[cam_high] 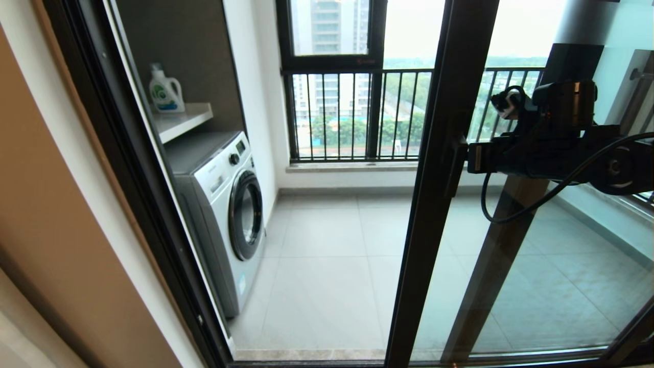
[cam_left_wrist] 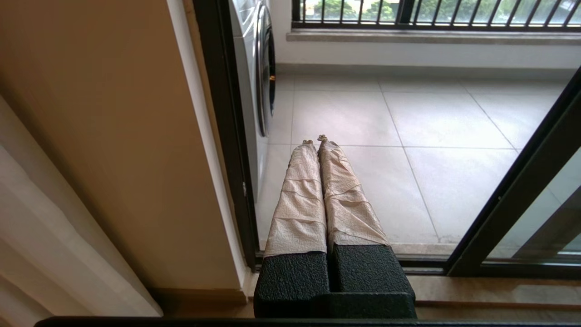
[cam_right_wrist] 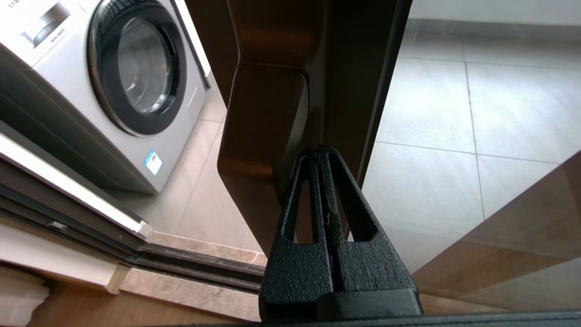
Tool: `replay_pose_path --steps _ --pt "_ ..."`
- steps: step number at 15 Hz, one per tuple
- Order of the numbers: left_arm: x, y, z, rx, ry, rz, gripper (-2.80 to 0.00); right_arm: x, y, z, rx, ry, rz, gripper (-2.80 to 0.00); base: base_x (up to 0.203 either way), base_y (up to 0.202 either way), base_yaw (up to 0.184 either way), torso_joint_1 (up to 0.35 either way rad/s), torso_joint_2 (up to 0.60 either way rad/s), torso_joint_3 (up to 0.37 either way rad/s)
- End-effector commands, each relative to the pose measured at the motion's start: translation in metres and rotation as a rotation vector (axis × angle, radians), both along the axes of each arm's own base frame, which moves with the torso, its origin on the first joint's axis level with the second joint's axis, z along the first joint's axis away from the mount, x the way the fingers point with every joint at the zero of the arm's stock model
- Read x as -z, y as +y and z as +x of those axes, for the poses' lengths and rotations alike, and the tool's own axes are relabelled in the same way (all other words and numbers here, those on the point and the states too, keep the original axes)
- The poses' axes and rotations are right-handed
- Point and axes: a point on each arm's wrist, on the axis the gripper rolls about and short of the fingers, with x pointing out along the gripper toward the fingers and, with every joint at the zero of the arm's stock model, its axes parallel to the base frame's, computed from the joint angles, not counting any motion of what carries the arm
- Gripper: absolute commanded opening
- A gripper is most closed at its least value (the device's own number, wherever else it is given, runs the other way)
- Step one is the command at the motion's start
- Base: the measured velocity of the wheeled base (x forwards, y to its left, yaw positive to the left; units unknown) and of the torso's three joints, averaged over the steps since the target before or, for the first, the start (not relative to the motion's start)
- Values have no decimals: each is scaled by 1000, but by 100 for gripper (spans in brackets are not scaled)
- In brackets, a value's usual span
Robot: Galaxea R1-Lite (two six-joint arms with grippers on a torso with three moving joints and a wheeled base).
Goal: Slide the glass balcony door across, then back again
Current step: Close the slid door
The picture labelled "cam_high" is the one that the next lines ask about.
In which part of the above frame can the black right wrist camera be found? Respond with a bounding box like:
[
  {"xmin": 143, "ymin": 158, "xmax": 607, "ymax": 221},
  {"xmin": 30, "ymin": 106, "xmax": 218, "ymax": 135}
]
[{"xmin": 529, "ymin": 79, "xmax": 598, "ymax": 131}]

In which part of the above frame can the silver front-load washing machine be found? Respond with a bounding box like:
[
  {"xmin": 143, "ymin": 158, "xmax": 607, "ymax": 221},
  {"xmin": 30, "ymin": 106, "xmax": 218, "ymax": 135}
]
[{"xmin": 165, "ymin": 131, "xmax": 267, "ymax": 318}]

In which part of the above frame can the white right camera plug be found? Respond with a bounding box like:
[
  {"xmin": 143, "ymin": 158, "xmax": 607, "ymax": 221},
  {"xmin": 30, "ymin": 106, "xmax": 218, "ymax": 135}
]
[{"xmin": 490, "ymin": 86, "xmax": 528, "ymax": 121}]

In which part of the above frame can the stone window sill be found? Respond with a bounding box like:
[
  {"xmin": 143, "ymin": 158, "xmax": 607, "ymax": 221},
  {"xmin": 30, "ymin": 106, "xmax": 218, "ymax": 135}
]
[{"xmin": 286, "ymin": 160, "xmax": 511, "ymax": 175}]

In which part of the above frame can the built-in laundry cabinet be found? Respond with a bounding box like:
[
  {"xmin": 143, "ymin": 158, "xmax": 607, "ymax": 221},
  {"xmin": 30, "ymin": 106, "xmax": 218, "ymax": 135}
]
[{"xmin": 102, "ymin": 0, "xmax": 248, "ymax": 356}]

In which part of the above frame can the stone door threshold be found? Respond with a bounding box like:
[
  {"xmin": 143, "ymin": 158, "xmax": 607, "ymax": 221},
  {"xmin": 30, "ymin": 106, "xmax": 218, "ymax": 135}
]
[{"xmin": 232, "ymin": 349, "xmax": 445, "ymax": 361}]

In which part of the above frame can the dark window frame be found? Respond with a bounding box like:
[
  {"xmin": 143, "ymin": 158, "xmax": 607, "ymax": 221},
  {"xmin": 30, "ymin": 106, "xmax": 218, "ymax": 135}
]
[{"xmin": 276, "ymin": 0, "xmax": 388, "ymax": 162}]

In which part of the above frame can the beige curtain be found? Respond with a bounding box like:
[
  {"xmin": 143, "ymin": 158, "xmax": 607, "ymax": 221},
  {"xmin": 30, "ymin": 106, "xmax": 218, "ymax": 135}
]
[{"xmin": 0, "ymin": 266, "xmax": 90, "ymax": 368}]

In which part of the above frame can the white cabinet shelf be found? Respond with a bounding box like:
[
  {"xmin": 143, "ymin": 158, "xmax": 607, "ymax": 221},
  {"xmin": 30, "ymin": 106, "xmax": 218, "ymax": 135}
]
[{"xmin": 153, "ymin": 103, "xmax": 214, "ymax": 145}]

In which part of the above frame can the black right camera cable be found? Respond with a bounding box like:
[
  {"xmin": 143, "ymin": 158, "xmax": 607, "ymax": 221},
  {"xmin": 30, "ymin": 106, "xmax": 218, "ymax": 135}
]
[{"xmin": 480, "ymin": 132, "xmax": 654, "ymax": 224}]

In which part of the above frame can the white laundry detergent bottle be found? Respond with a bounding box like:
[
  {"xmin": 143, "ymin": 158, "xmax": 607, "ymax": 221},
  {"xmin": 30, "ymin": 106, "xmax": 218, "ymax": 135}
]
[{"xmin": 148, "ymin": 63, "xmax": 186, "ymax": 114}]

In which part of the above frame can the dark framed sliding glass door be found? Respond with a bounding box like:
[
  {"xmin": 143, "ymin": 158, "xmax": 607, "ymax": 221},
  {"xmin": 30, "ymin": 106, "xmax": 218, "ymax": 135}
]
[{"xmin": 384, "ymin": 0, "xmax": 654, "ymax": 368}]

